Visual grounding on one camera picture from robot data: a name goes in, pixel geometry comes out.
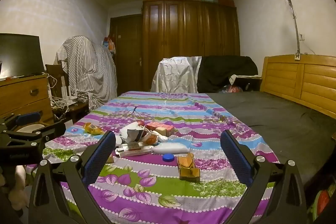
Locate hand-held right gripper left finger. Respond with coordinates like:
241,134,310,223
28,131,117,224

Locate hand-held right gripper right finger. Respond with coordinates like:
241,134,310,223
220,130,307,224

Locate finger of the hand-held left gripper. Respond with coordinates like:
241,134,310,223
5,121,66,147
0,111,45,133

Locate bin with white liner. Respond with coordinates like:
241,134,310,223
16,122,47,134

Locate silver foil bag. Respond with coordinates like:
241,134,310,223
119,121,151,145

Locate person's left hand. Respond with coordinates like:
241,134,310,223
8,166,27,211

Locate wooden dresser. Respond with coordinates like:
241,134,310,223
0,74,54,132

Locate orange snack wrapper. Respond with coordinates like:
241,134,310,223
83,122,105,135

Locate flat white carton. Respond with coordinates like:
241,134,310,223
115,143,153,158

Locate white router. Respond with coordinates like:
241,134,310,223
60,76,80,107

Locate brown cardboard box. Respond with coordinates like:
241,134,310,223
177,153,200,182

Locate dark wooden chair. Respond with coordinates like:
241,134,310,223
45,64,90,123

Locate dark grey mattress cover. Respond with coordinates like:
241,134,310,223
205,90,336,188

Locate black monitor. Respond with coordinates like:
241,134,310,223
0,33,45,80

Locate red cardboard box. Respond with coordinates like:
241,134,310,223
146,122,175,137

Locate red plastic bag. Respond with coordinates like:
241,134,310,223
223,84,243,93

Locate striped floral bed sheet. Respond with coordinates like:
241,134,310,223
25,91,280,224

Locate black bedside box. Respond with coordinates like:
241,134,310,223
234,76,263,92

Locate grey striped cloth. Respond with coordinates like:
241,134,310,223
56,35,118,110

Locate black cloth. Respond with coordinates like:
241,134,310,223
197,55,259,93

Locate colourful printed bag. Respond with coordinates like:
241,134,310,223
310,184,332,222

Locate white cloth covered chair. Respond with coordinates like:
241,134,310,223
151,56,202,94

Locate dark wooden door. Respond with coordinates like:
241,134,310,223
109,14,144,97

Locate colourful hanging bags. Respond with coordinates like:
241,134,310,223
102,34,116,54

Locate wooden headboard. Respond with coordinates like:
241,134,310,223
260,54,336,119

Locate bent metal pole with clamp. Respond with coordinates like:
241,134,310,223
234,0,302,61

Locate brown wooden wardrobe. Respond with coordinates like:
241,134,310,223
142,0,240,91

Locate tangle of white cables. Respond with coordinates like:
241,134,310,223
47,74,90,112

